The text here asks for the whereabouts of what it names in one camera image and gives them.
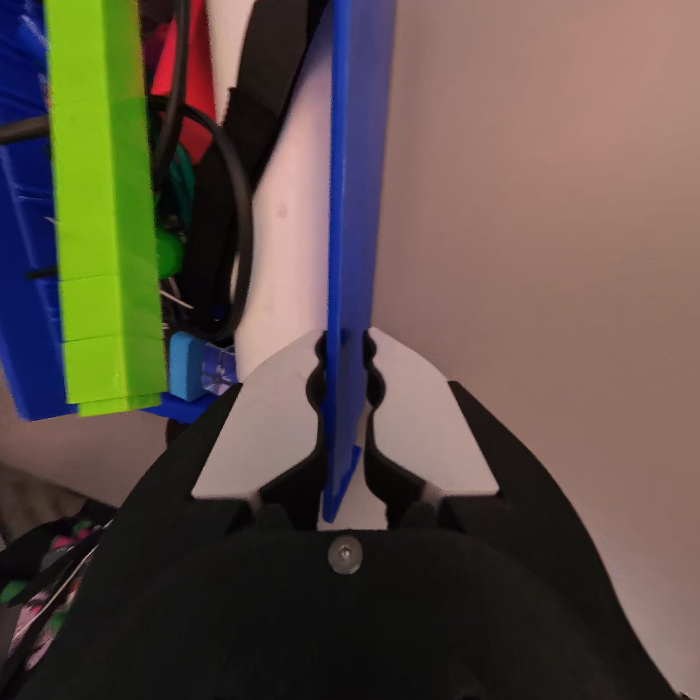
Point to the red toy piece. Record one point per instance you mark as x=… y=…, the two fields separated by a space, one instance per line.
x=199 y=65

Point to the blue sponge block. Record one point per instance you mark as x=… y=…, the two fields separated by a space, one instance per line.
x=186 y=366

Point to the long green block bar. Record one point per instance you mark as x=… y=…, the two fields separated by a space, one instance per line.
x=104 y=219

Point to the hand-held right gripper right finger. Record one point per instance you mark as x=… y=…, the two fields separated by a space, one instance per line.
x=432 y=437

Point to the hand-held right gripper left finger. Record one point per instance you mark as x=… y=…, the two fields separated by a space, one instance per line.
x=262 y=437

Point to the blue plastic bin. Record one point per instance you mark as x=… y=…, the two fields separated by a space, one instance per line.
x=358 y=164

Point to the short green toy block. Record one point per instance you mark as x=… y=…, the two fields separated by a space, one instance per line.
x=170 y=254

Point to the white and black roll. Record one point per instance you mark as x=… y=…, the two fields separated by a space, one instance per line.
x=290 y=246

